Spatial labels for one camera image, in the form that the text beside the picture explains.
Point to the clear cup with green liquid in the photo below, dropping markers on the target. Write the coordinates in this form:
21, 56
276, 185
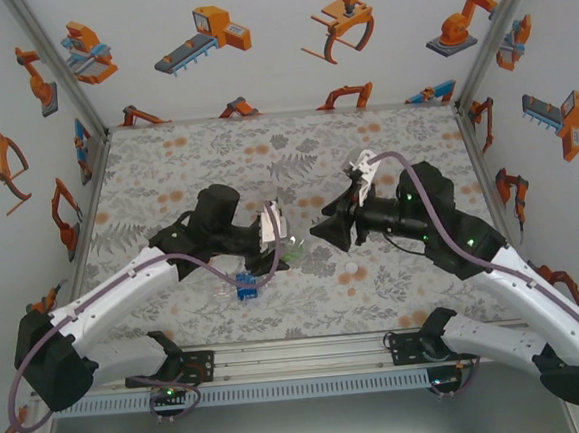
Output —
296, 250

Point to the blue label plastic bottle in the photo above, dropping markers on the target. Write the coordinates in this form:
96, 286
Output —
245, 286

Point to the white bottle cap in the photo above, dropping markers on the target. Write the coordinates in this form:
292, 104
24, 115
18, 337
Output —
350, 269

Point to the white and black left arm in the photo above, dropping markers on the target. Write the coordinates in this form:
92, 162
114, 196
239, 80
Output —
115, 295

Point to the floral patterned table cover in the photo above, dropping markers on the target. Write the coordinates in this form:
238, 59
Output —
284, 146

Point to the small controller circuit board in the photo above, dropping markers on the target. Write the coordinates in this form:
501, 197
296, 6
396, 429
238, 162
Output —
445, 380
168, 394

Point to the grey metal shelf plate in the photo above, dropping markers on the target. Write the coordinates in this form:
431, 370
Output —
306, 431

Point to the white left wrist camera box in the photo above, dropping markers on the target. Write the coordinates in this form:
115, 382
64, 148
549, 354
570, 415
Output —
270, 228

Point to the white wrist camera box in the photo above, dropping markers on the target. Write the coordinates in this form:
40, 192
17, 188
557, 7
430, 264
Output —
270, 228
366, 168

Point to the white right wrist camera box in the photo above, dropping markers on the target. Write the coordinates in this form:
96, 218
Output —
366, 168

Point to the aluminium frame side bar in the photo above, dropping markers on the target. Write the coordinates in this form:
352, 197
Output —
92, 210
480, 161

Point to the aluminium mounting rail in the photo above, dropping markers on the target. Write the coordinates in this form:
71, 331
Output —
300, 358

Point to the aluminium frame cross bar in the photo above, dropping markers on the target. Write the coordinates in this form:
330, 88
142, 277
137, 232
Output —
281, 115

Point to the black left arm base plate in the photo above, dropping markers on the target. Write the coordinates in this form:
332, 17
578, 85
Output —
201, 366

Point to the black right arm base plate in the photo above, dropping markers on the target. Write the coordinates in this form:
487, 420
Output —
405, 350

